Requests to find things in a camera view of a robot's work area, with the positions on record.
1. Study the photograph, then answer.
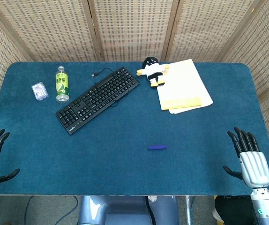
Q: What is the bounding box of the woven folding screen panel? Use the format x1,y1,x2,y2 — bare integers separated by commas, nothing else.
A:
218,0,269,180
0,4,32,113
160,0,266,63
0,0,104,62
87,0,180,62

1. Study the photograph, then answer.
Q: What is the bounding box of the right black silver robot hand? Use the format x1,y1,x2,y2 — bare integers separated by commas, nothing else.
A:
223,127,269,189

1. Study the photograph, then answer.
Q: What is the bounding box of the yellow paper envelope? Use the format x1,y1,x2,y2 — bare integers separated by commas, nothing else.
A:
160,97,202,111

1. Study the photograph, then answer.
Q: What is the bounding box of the green label tea bottle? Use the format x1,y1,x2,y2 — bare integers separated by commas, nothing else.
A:
55,65,70,104

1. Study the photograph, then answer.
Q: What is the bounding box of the metal table leg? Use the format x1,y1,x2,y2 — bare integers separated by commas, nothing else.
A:
184,195,193,225

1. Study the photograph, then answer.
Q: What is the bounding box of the black computer keyboard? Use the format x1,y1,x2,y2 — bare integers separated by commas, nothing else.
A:
55,67,141,135

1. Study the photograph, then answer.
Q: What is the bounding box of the black torso cable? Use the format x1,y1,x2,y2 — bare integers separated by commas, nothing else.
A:
144,196,161,225

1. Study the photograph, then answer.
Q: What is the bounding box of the black fabric object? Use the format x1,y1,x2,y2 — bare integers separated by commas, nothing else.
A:
212,195,254,225

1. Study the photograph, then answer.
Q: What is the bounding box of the small clear plastic box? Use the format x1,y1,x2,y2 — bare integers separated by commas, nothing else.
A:
31,82,49,102

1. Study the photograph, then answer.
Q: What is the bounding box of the black white plush toy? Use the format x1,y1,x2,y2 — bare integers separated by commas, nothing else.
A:
136,57,172,88

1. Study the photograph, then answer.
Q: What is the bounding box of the blue felt table mat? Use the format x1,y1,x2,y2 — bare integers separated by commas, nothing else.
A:
0,61,269,196

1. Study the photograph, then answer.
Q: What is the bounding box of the blue floor cable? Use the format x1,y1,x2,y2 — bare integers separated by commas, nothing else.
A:
23,195,79,225

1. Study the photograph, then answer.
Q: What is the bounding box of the blue-grey robot torso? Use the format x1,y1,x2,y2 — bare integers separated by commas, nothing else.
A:
77,195,180,225

